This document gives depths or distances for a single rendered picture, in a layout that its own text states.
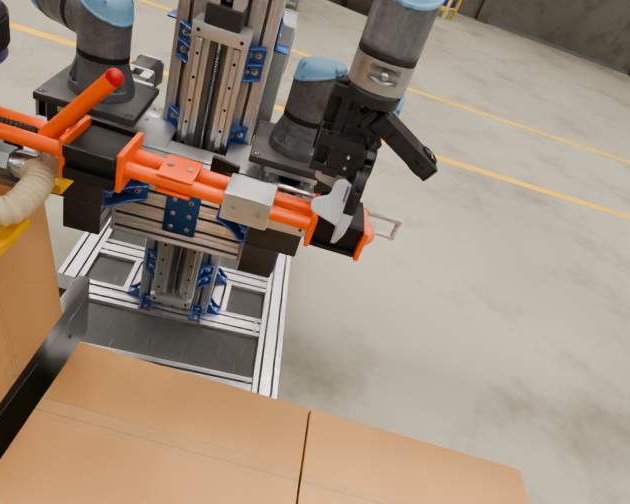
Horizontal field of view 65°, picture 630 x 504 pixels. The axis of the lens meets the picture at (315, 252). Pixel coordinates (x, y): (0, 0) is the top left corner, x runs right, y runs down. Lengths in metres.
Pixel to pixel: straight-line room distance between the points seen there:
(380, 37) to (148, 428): 0.95
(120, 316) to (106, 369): 0.59
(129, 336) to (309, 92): 1.05
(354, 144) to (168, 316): 1.34
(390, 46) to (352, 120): 0.11
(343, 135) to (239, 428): 0.80
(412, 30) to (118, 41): 0.81
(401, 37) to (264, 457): 0.94
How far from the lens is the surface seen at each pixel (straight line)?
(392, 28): 0.61
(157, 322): 1.87
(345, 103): 0.65
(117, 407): 1.25
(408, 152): 0.67
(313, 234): 0.72
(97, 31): 1.26
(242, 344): 1.86
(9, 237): 0.80
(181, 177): 0.72
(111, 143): 0.77
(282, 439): 1.27
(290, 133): 1.24
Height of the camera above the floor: 1.59
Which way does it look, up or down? 35 degrees down
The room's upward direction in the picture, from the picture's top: 22 degrees clockwise
